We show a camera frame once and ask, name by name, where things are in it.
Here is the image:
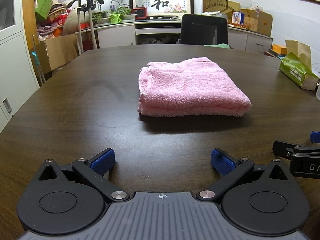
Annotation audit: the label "green cushion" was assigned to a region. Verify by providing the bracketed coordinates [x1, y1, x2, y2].
[204, 43, 231, 49]

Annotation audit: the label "red blender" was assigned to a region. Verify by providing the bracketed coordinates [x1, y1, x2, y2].
[132, 0, 148, 20]

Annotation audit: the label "white grey cabinet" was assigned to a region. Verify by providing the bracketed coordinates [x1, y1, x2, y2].
[0, 0, 39, 129]

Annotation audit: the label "grey desk counter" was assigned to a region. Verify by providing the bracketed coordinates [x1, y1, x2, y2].
[75, 18, 274, 54]

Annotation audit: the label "pink towel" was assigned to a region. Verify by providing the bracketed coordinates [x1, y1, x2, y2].
[138, 57, 252, 117]

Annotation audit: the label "large cardboard box left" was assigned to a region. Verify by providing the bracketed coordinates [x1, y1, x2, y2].
[36, 34, 79, 74]

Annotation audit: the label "green tissue pack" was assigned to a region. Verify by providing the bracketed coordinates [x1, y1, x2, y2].
[279, 40, 319, 91]

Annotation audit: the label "black office chair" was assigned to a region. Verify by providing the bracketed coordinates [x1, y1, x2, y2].
[180, 14, 228, 46]

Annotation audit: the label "orange box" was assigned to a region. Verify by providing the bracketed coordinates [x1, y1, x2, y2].
[272, 44, 287, 55]

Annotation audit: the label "green watering pot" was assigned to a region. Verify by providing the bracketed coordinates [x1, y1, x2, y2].
[110, 12, 122, 24]

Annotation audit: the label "cardboard boxes on counter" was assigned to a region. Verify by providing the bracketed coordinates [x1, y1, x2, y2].
[202, 0, 273, 36]

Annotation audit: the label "framed he calligraphy picture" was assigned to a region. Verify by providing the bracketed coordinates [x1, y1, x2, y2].
[129, 0, 194, 19]

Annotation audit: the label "green paper bag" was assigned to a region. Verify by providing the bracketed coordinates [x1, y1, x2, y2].
[34, 0, 53, 23]

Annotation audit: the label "potted palm plant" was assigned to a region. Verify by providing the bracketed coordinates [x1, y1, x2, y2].
[91, 0, 137, 26]

